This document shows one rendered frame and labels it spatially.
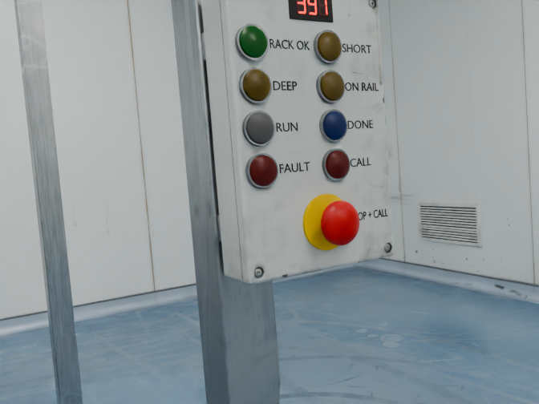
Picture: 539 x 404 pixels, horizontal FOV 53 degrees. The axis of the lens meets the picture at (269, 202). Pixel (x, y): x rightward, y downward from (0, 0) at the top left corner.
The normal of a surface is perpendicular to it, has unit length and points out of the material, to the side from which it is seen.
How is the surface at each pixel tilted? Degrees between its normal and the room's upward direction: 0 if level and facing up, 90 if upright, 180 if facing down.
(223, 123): 90
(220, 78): 90
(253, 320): 90
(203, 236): 90
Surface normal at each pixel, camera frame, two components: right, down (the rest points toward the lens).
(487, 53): -0.88, 0.10
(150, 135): 0.47, 0.02
